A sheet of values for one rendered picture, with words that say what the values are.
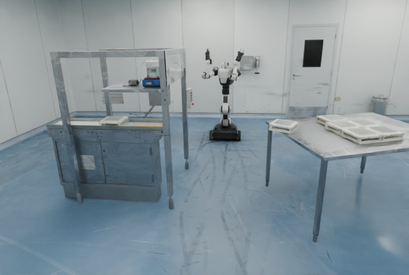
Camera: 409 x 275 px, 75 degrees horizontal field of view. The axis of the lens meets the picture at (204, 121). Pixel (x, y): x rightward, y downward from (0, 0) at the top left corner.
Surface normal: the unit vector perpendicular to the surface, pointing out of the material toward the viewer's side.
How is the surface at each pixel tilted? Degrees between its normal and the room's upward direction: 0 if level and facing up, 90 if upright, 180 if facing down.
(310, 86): 90
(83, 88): 90
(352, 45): 90
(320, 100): 90
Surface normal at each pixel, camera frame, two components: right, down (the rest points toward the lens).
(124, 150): -0.12, 0.29
